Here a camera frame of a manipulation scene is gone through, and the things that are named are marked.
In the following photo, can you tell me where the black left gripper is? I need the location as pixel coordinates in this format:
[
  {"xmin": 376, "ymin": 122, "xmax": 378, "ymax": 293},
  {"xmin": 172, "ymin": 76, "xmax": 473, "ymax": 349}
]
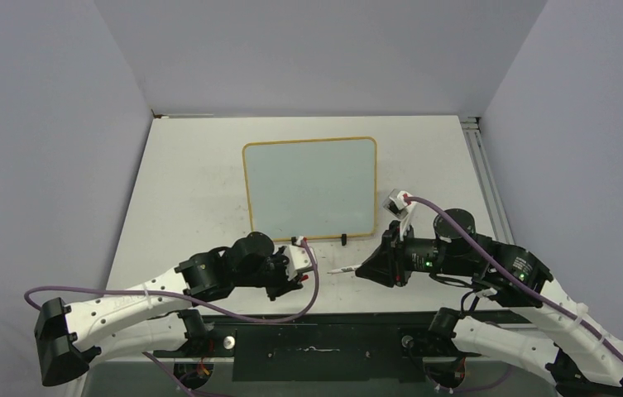
[{"xmin": 233, "ymin": 245, "xmax": 303, "ymax": 301}]

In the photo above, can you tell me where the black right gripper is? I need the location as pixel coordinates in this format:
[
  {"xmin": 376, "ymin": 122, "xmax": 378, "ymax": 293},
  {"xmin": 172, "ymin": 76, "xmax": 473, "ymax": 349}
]
[{"xmin": 354, "ymin": 218, "xmax": 471, "ymax": 285}]

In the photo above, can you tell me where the red white marker pen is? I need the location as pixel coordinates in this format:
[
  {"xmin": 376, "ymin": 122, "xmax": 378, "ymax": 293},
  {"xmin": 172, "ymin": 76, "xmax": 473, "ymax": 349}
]
[{"xmin": 327, "ymin": 265, "xmax": 361, "ymax": 275}]

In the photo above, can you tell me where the yellow framed whiteboard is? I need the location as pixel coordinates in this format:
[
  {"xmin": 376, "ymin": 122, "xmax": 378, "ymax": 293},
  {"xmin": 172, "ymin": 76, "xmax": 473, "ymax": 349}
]
[{"xmin": 242, "ymin": 136, "xmax": 378, "ymax": 242}]

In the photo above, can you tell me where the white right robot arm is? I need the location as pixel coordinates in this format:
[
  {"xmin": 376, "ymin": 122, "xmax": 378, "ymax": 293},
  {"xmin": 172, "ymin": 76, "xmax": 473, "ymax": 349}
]
[{"xmin": 355, "ymin": 208, "xmax": 623, "ymax": 396}]

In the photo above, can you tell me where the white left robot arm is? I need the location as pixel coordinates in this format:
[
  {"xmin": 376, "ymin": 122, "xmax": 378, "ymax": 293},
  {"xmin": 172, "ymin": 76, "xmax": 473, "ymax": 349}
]
[{"xmin": 25, "ymin": 232, "xmax": 318, "ymax": 387}]

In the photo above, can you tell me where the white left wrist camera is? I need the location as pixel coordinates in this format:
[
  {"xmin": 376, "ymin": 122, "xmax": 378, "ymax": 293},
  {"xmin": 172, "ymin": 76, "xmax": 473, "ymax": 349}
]
[{"xmin": 283, "ymin": 236, "xmax": 314, "ymax": 280}]

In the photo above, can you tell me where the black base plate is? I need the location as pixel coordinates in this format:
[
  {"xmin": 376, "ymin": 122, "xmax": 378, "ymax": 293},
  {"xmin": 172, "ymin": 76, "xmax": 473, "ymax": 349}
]
[{"xmin": 155, "ymin": 312, "xmax": 459, "ymax": 382}]

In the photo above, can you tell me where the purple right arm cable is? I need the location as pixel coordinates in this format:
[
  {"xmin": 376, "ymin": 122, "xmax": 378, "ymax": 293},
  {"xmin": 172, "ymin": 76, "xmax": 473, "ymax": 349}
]
[{"xmin": 404, "ymin": 194, "xmax": 623, "ymax": 397}]

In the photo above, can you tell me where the aluminium right side rail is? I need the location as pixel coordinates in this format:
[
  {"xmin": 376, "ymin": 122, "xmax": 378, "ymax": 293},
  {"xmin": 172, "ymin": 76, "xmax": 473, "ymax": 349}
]
[{"xmin": 459, "ymin": 117, "xmax": 515, "ymax": 244}]

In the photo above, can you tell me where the aluminium front frame rail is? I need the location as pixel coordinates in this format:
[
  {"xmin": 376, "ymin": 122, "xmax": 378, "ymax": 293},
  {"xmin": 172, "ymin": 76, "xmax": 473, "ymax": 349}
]
[{"xmin": 64, "ymin": 323, "xmax": 570, "ymax": 397}]

